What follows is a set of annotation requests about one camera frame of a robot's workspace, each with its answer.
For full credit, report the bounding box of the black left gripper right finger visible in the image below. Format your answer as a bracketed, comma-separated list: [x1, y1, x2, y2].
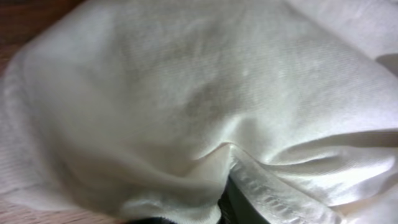
[218, 177, 269, 224]

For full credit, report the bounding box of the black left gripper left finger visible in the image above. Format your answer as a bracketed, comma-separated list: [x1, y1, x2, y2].
[124, 218, 176, 224]

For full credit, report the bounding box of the white t-shirt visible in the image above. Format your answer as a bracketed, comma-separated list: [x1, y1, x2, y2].
[1, 0, 397, 223]

